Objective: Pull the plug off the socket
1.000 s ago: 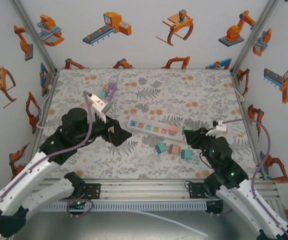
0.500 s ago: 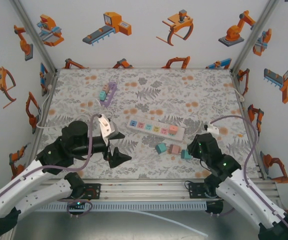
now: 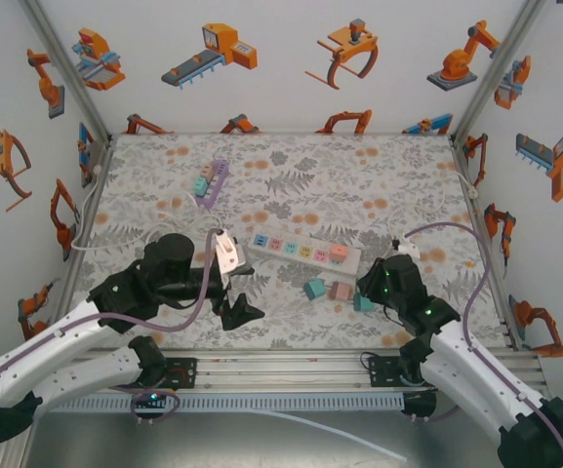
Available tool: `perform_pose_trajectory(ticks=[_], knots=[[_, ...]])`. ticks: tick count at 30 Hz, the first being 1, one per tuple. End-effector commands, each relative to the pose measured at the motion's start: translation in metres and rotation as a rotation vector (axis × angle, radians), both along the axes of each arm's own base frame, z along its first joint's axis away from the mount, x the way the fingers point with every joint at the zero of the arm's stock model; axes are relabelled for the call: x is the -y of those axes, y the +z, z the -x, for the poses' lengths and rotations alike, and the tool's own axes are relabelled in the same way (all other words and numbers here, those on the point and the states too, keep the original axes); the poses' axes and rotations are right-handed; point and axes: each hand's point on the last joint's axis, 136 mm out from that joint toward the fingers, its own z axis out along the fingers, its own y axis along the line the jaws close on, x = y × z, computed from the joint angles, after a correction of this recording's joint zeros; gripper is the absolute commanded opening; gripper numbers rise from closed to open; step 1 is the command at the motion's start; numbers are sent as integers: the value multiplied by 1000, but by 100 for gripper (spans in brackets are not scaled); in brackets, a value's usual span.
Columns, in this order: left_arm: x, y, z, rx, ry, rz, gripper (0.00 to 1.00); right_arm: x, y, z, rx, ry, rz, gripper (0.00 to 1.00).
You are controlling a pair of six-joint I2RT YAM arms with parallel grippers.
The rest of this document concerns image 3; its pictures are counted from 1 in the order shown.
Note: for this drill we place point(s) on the teal cube plug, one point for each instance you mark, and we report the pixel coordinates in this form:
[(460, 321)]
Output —
[(362, 303), (315, 288), (199, 185)]

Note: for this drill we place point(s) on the dusty pink brown cube plug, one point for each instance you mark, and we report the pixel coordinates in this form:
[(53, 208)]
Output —
[(339, 291)]

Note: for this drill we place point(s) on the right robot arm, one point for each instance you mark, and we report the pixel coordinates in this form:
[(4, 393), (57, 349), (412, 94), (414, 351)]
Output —
[(476, 370)]

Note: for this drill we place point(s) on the purple power strip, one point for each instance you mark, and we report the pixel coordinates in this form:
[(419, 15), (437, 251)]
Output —
[(220, 170)]

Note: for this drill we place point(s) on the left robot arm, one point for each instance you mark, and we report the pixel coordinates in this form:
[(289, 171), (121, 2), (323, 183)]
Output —
[(42, 351)]

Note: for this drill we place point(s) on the beige pink cube plug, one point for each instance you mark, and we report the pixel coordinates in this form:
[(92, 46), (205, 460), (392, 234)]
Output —
[(206, 171)]

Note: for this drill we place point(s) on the grey wall outlet box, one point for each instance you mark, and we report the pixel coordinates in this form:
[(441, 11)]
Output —
[(93, 156)]

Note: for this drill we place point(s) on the white power strip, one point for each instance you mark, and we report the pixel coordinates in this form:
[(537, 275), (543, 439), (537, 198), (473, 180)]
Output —
[(291, 247)]

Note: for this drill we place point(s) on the aluminium frame post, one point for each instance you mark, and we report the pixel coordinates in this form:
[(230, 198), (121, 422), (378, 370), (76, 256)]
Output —
[(500, 63), (61, 63)]

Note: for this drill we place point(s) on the floral table mat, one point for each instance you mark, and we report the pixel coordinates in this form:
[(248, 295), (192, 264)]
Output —
[(310, 170)]

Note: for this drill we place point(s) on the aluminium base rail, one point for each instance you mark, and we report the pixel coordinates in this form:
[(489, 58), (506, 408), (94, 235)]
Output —
[(286, 370)]

